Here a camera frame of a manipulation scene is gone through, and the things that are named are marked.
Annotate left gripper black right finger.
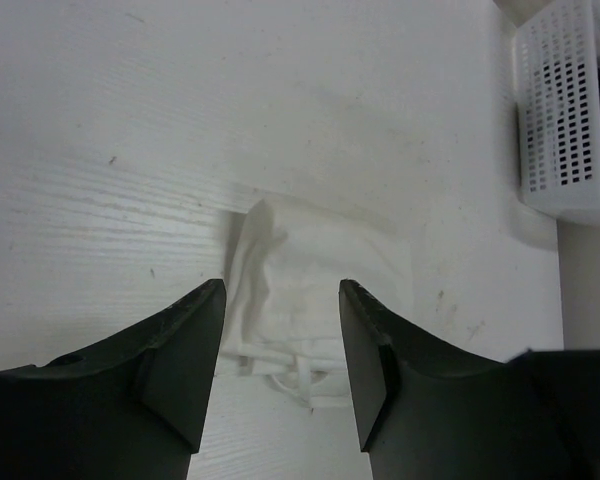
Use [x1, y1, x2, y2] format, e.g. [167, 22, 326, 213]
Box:
[339, 280, 530, 479]

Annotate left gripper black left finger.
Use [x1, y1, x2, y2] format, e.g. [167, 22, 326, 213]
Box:
[0, 279, 226, 479]

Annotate white tank top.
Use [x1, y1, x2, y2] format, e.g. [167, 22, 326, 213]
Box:
[221, 197, 413, 409]

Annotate white plastic basket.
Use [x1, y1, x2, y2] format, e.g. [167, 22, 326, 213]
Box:
[514, 1, 600, 226]

